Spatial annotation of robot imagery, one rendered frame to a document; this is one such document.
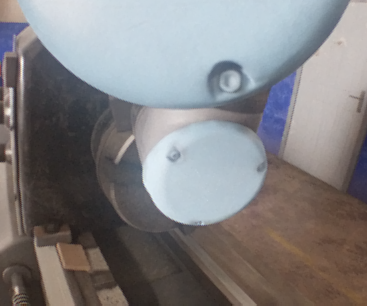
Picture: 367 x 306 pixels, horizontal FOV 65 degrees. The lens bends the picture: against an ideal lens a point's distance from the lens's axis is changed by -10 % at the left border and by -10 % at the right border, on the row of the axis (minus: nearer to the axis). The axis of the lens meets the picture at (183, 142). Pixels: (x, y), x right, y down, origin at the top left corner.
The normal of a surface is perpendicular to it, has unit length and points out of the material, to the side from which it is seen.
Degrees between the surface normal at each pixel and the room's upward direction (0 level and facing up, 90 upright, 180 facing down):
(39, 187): 90
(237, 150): 98
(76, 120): 90
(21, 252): 90
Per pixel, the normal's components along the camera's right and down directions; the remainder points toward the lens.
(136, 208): 0.50, 0.34
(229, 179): 0.21, 0.47
